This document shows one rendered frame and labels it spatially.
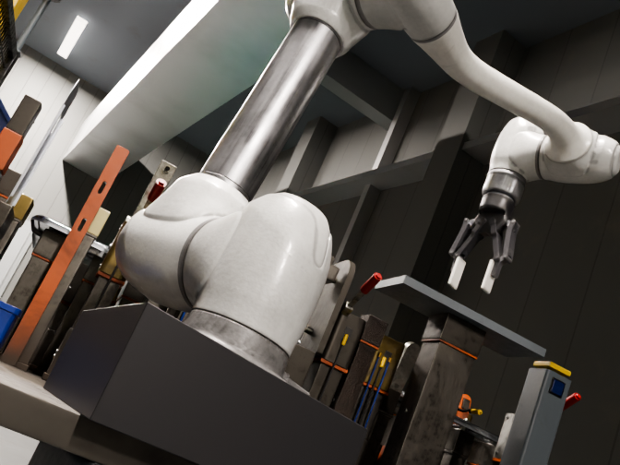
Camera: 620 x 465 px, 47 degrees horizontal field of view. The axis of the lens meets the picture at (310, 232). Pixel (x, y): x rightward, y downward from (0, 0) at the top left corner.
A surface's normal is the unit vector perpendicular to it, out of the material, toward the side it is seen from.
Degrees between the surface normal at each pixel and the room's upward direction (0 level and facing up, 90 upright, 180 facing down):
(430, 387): 90
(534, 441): 90
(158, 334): 90
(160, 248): 101
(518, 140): 87
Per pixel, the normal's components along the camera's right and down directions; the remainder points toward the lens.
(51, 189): 0.47, -0.09
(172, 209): -0.39, -0.63
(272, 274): 0.21, -0.29
